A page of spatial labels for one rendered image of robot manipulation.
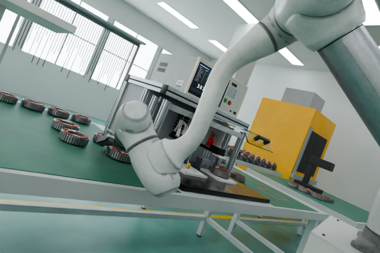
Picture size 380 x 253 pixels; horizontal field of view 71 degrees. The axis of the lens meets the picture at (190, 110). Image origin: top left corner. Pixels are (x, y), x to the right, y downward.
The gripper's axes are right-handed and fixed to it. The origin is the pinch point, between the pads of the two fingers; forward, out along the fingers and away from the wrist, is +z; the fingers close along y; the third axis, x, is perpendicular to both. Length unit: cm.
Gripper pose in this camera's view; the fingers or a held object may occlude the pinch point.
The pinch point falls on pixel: (121, 153)
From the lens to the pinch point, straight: 114.0
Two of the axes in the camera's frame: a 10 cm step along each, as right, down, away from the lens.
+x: 2.5, -8.2, 5.2
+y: 9.1, 3.7, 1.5
